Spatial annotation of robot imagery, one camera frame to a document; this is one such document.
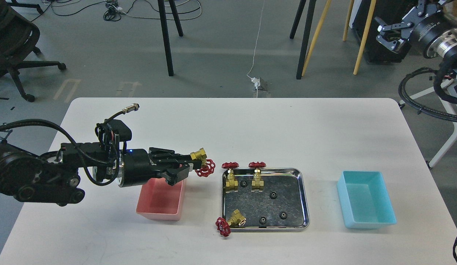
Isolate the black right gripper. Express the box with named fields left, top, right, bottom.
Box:
left=375, top=0, right=457, bottom=59

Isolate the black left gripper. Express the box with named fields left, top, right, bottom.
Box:
left=119, top=147, right=193, bottom=187

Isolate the brass valve tray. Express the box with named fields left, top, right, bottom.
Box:
left=190, top=148, right=215, bottom=177
left=215, top=209, right=247, bottom=237

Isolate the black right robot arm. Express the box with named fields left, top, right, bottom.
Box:
left=375, top=0, right=457, bottom=123

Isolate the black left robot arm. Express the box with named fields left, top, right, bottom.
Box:
left=0, top=103, right=206, bottom=206

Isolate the pink plastic box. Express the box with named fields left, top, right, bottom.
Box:
left=136, top=178, right=186, bottom=221

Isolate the brass valve back left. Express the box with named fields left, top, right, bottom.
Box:
left=222, top=162, right=239, bottom=192

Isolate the brass valve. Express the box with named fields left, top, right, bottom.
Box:
left=249, top=162, right=266, bottom=192
left=222, top=162, right=239, bottom=192

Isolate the brass valve tray front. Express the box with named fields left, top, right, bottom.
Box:
left=215, top=209, right=247, bottom=237

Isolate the brass valve back right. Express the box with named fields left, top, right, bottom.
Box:
left=249, top=162, right=266, bottom=192

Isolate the black gear front right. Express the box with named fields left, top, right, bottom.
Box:
left=279, top=211, right=288, bottom=220

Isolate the light blue plastic box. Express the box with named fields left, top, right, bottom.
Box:
left=337, top=171, right=397, bottom=229

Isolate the black cabinet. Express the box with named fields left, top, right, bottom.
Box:
left=352, top=0, right=443, bottom=63

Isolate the yellow wooden leg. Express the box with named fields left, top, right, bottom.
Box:
left=342, top=0, right=354, bottom=41
left=301, top=0, right=331, bottom=77

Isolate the black tripod leg centre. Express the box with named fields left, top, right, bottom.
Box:
left=289, top=0, right=316, bottom=80

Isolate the shiny metal tray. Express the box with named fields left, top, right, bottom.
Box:
left=221, top=168, right=310, bottom=232

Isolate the black tripod left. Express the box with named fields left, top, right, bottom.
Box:
left=157, top=0, right=183, bottom=77

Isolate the black office chair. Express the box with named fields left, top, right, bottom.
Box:
left=0, top=0, right=66, bottom=102

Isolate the white power adapter with cable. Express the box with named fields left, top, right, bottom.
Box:
left=246, top=0, right=266, bottom=98

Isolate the floor cables bundle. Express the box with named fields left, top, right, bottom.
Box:
left=37, top=0, right=202, bottom=22

